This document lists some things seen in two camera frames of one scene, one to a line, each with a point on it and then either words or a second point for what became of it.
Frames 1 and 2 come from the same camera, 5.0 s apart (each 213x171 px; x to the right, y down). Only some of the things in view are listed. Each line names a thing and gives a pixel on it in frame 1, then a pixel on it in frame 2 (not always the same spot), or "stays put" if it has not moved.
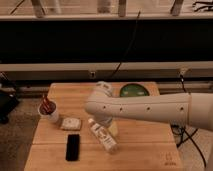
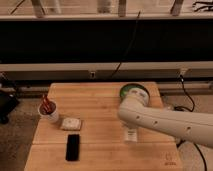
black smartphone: x=73 y=147 stays put
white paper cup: x=48 y=110 stays put
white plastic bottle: x=105 y=138 → x=130 y=134
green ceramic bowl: x=134 y=90 stays put
